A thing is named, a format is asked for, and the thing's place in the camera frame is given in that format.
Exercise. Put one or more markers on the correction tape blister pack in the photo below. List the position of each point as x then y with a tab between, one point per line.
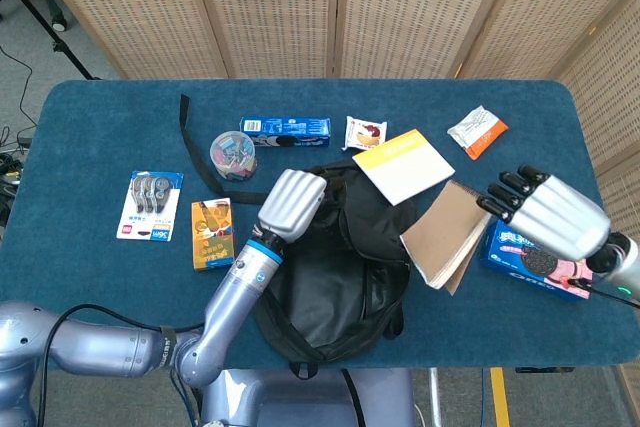
150	207

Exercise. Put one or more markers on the black tripod stand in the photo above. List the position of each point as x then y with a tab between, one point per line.
37	12

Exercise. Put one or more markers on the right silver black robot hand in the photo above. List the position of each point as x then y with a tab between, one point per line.
555	214

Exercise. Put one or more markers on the blue-grey robot torso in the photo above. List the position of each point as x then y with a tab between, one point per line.
325	402

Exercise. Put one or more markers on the blue pink Oreo box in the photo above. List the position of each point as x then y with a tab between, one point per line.
525	262

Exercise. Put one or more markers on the white table leg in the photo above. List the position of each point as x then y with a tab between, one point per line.
435	397

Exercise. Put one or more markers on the orange yellow card box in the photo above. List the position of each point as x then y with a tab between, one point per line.
214	234

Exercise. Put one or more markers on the black backpack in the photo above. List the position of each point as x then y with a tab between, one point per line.
340	277

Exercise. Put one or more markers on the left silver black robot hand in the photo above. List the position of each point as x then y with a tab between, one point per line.
292	204

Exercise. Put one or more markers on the blue table cloth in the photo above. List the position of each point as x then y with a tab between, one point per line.
100	277

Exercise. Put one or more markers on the clear jar of clips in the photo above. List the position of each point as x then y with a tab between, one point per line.
234	157

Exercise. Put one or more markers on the white pastry snack packet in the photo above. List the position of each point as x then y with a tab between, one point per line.
365	133

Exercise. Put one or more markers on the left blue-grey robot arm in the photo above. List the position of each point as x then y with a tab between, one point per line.
230	297

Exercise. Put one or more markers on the brown spiral notebook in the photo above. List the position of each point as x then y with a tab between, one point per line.
445	237

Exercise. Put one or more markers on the long blue Oreo box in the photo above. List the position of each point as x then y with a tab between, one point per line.
290	131

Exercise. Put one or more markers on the yellow and white notepad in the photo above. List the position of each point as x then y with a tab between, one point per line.
405	167

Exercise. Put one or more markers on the white orange snack packet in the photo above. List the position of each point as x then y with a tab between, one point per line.
475	132

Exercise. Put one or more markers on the woven folding screen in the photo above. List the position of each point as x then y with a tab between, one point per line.
280	7

